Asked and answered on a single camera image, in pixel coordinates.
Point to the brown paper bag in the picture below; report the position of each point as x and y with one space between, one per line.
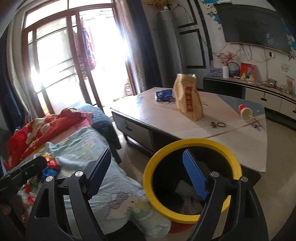
187 96

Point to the blue tissue pack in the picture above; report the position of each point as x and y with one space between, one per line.
165 95

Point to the black white TV cabinet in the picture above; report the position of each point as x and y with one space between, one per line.
271 97

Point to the wall mounted television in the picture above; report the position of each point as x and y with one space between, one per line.
245 24

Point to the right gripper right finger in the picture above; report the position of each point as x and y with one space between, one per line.
245 219

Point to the white coffee table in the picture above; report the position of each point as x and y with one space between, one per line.
154 125

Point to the red picture frame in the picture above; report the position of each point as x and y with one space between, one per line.
248 72

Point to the wooden sliding door frame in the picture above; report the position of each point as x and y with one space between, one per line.
75 52

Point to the white vase red flowers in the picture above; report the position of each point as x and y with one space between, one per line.
224 59

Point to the grey standing air conditioner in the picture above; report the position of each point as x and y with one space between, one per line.
170 46

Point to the dark blue right curtain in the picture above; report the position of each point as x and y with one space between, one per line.
146 46

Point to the dark blue left curtain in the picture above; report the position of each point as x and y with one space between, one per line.
10 105

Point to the blue plastic bag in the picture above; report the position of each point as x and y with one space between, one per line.
48 172

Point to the red plastic bag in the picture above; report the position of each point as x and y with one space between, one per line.
51 162

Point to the dark blue curtain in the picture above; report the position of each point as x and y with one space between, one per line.
146 46
10 105

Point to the red paper cup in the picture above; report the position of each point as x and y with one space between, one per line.
246 113

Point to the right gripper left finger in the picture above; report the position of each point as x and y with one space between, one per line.
62 210

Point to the red floral quilt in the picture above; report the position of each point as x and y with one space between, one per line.
41 130

